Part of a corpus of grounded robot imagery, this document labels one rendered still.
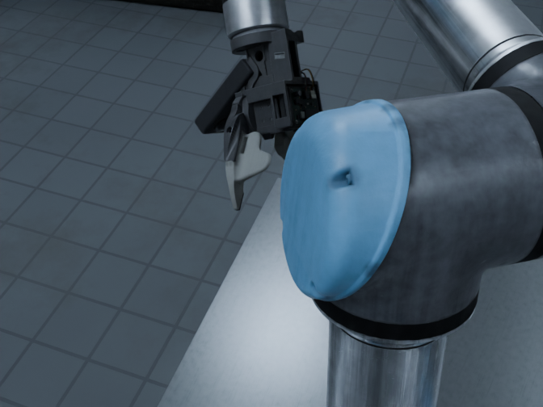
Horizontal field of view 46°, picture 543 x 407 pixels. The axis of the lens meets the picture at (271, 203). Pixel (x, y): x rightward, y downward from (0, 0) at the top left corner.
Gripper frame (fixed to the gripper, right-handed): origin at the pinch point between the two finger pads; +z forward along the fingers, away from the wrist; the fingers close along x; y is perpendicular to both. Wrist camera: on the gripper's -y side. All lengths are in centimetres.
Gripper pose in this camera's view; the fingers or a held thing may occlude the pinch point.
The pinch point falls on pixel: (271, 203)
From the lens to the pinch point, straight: 78.4
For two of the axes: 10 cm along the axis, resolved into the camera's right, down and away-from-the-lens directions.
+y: 7.9, -0.9, -6.1
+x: 6.0, -1.4, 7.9
